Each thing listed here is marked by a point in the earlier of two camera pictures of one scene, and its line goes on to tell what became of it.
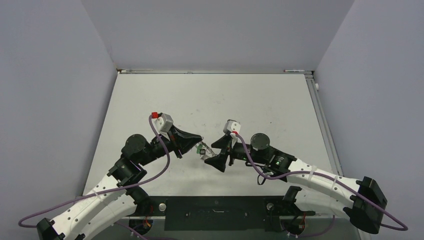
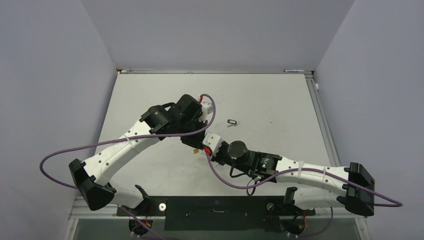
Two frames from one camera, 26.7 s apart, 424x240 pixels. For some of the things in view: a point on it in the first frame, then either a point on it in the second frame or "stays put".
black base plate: [218, 213] stays put
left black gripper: [184, 141] to [199, 123]
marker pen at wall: [286, 70] stays put
